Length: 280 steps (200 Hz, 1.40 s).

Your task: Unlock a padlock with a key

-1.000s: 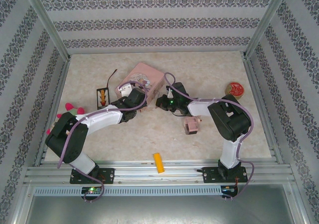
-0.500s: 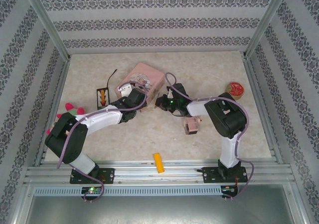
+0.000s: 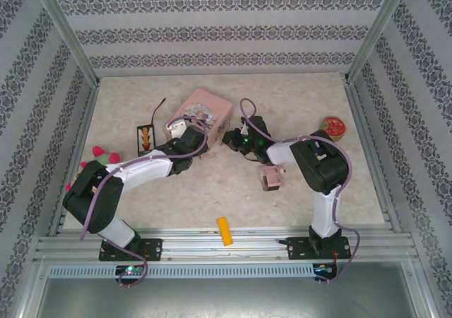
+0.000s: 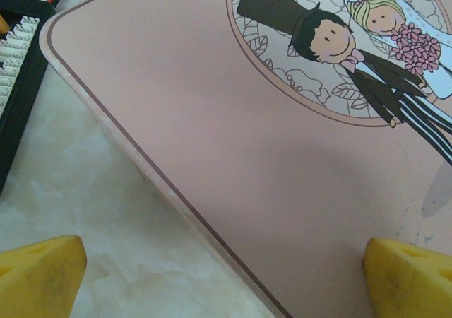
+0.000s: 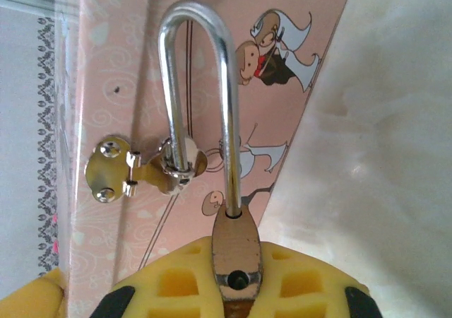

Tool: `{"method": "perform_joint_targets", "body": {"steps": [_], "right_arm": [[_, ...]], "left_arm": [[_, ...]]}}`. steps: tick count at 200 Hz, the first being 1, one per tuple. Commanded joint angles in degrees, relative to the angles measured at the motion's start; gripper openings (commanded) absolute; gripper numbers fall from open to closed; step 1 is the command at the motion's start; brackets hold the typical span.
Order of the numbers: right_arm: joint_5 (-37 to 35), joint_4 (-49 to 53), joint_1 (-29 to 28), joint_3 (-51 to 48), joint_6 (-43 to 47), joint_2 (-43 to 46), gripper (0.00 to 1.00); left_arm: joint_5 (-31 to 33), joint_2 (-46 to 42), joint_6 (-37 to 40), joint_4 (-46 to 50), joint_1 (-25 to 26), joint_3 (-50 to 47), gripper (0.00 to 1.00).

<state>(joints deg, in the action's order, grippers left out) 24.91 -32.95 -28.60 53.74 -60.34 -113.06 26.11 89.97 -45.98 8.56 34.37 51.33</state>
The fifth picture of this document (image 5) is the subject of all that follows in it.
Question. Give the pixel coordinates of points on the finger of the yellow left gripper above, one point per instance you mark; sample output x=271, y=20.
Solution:
x=28, y=295

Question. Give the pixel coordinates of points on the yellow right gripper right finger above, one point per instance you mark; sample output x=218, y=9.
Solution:
x=310, y=282

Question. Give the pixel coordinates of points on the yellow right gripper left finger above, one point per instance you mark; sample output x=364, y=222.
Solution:
x=176, y=282

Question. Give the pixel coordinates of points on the brass padlock with silver shackle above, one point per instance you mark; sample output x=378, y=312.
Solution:
x=234, y=240

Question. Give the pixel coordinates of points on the gold metal hasp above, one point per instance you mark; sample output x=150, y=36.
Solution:
x=109, y=169

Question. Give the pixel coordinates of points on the pink wedding couple tin box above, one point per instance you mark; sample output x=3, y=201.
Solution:
x=116, y=67

